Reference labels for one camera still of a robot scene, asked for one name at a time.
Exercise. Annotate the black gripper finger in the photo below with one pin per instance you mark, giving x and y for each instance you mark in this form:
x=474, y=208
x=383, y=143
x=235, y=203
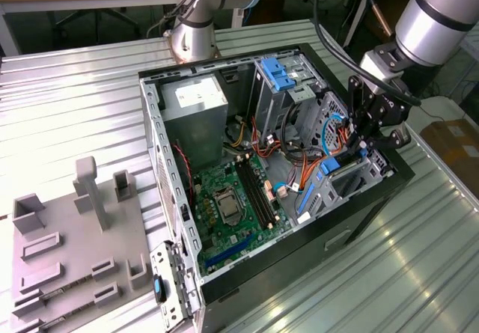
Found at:
x=400, y=138
x=355, y=101

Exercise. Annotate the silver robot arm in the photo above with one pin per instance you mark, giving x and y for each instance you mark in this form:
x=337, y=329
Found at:
x=430, y=22

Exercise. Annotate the metal disk bay cage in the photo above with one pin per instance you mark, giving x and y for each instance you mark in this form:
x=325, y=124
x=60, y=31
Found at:
x=355, y=183

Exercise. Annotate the brown cardboard box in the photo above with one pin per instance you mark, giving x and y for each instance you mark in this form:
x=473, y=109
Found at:
x=453, y=142

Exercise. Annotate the blue plastic drive latch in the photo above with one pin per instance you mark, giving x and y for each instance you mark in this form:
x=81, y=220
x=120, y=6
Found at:
x=277, y=73

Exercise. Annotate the metal optical drive cage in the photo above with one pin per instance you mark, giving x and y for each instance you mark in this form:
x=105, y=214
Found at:
x=269, y=112

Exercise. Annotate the white paper label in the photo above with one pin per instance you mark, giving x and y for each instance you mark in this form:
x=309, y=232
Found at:
x=304, y=218

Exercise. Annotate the black RAM slot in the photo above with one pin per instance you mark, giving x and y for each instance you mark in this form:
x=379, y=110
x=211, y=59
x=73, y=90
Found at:
x=249, y=192
x=257, y=192
x=253, y=192
x=262, y=192

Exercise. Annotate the grey power supply box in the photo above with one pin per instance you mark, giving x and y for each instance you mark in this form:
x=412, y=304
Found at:
x=194, y=123

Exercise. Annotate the silver CPU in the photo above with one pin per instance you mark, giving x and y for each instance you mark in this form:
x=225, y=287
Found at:
x=227, y=205

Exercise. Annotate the black PC case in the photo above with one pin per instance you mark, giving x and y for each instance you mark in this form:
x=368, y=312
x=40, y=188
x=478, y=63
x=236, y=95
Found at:
x=284, y=258

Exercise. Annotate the CPU socket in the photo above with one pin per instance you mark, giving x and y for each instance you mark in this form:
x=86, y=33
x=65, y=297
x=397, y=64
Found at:
x=215, y=213

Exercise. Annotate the green motherboard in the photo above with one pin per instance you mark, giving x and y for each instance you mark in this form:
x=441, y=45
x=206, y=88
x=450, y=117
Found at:
x=224, y=237

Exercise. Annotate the blue expansion slot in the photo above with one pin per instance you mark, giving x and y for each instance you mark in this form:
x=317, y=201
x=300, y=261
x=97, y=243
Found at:
x=228, y=252

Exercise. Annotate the grey parts rack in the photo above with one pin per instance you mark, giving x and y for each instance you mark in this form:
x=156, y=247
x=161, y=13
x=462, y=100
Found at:
x=75, y=243

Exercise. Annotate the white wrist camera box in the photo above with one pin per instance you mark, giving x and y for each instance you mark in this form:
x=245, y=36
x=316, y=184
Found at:
x=368, y=61

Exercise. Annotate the metal card retainer bracket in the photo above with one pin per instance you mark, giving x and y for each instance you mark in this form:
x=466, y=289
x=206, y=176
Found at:
x=177, y=284

